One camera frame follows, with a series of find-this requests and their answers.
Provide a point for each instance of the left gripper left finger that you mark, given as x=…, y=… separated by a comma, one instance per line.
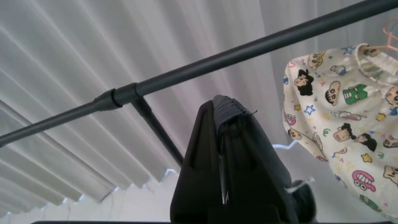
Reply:
x=196, y=186

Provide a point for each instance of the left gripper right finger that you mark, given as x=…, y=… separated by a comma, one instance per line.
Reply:
x=248, y=193

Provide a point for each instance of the dark grey garment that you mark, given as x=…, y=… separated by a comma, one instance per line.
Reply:
x=227, y=109

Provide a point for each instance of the cream printed garment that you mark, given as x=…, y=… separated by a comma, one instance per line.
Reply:
x=342, y=130

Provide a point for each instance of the pink clothes hanger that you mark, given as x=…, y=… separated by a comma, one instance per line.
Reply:
x=389, y=40

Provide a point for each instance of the black clothes rack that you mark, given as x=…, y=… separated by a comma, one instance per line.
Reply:
x=217, y=63

